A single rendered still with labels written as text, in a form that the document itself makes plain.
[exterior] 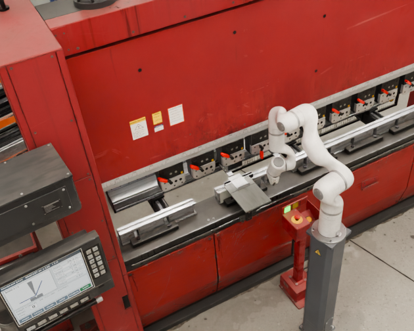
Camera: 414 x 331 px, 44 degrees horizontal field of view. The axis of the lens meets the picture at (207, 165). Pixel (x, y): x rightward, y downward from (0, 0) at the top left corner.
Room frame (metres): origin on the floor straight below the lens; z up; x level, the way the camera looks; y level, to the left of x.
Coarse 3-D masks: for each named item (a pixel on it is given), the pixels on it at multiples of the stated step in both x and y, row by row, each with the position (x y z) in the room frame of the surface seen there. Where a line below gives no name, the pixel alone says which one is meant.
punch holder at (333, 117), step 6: (336, 102) 2.64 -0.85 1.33; (342, 102) 2.66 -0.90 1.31; (348, 102) 2.68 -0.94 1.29; (330, 108) 2.64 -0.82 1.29; (336, 108) 2.64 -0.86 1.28; (342, 108) 2.66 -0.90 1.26; (348, 108) 2.68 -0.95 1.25; (330, 114) 2.64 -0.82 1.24; (336, 114) 2.64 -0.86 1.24; (348, 114) 2.68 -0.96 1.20; (330, 120) 2.63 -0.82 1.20; (336, 120) 2.64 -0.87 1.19
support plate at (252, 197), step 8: (248, 176) 2.40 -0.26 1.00; (232, 184) 2.34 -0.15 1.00; (240, 192) 2.25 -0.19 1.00; (248, 192) 2.25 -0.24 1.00; (256, 192) 2.24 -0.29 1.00; (240, 200) 2.19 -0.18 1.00; (248, 200) 2.18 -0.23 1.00; (256, 200) 2.17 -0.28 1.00; (264, 200) 2.17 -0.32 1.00; (248, 208) 2.11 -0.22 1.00
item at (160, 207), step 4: (156, 196) 2.42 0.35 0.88; (160, 196) 2.41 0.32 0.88; (148, 200) 2.52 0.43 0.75; (152, 200) 2.41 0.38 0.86; (156, 200) 2.40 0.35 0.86; (160, 200) 2.42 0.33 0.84; (164, 200) 2.42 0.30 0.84; (152, 204) 2.46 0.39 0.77; (156, 204) 2.38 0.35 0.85; (160, 204) 2.37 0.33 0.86; (164, 204) 2.36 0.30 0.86; (152, 208) 2.44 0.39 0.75; (156, 208) 2.35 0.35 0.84; (160, 208) 2.33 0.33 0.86; (164, 208) 2.34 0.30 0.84
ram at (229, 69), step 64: (256, 0) 2.43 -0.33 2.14; (320, 0) 2.56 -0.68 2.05; (384, 0) 2.75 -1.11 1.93; (128, 64) 2.12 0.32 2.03; (192, 64) 2.25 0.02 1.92; (256, 64) 2.40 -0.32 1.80; (320, 64) 2.58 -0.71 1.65; (384, 64) 2.79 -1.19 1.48; (128, 128) 2.09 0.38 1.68; (192, 128) 2.23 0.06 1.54
